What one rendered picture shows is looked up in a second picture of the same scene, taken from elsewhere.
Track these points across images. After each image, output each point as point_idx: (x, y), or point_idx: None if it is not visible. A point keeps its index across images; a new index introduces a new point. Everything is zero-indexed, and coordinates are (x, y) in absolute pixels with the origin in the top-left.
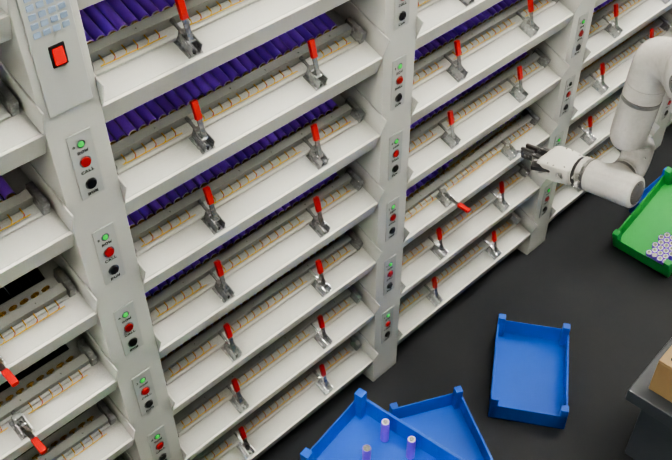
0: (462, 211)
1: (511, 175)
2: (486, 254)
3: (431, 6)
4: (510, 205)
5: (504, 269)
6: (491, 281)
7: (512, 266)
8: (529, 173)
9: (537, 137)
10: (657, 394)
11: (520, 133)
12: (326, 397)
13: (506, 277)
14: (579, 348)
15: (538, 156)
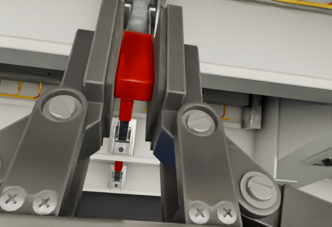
0: (5, 77)
1: (213, 101)
2: (105, 170)
3: None
4: (145, 154)
5: (144, 198)
6: (109, 197)
7: (158, 204)
8: (259, 130)
9: (330, 61)
10: None
11: None
12: None
13: (132, 210)
14: None
15: (25, 166)
